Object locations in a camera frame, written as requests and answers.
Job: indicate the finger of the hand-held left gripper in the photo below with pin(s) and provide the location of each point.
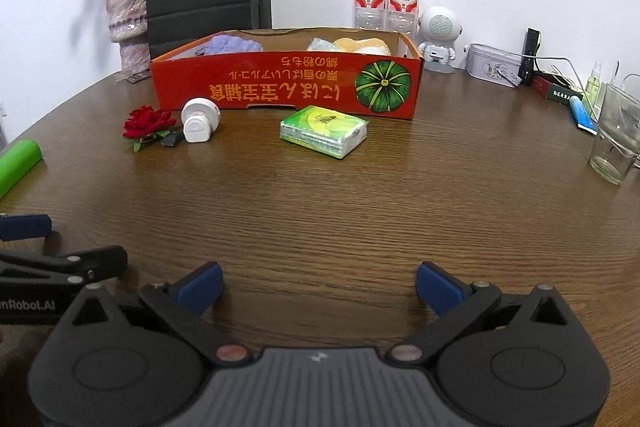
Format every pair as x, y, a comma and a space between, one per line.
65, 263
25, 227

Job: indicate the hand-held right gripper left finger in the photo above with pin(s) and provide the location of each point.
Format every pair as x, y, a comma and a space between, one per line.
202, 287

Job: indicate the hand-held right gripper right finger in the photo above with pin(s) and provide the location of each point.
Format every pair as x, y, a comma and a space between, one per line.
437, 289

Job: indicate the red cardboard box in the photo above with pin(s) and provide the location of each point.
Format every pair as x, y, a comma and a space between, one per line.
280, 79

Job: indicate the purple woven cloth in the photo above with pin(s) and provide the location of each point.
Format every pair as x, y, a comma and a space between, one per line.
230, 46

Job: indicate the yellow white hamster plush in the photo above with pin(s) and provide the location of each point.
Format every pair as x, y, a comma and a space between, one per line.
362, 47

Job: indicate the crinkled clear plastic bag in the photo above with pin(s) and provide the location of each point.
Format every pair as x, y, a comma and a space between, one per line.
320, 46

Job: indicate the green foam wrist rest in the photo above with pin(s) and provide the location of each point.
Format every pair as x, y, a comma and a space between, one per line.
17, 164

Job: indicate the small black clip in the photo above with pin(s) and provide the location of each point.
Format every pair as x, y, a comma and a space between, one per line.
172, 140

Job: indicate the red artificial rose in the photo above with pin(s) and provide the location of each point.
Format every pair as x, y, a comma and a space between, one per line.
146, 122

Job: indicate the white round disc gadget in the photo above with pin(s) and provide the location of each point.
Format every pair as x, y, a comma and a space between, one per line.
199, 119

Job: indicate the small dark card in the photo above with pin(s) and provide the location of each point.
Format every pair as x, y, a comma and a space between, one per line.
139, 79

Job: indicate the green tissue packet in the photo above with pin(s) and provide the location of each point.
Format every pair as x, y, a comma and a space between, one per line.
325, 132

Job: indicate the blue tube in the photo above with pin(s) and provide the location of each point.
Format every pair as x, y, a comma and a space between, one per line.
582, 114

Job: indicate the white tin box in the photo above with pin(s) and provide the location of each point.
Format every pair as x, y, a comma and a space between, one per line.
492, 64

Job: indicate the dark red flat packet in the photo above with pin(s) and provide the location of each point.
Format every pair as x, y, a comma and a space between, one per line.
555, 89

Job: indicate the square clear glass cup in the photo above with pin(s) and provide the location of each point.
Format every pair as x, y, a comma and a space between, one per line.
617, 137

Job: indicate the mottled purple vase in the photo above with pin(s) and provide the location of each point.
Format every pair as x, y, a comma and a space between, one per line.
127, 12

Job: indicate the black upright device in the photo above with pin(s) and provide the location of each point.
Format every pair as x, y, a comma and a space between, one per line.
529, 54

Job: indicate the white round robot speaker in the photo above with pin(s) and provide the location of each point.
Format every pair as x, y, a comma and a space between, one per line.
440, 32

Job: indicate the small clear spray bottle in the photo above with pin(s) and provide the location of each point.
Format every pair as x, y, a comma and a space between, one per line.
594, 84

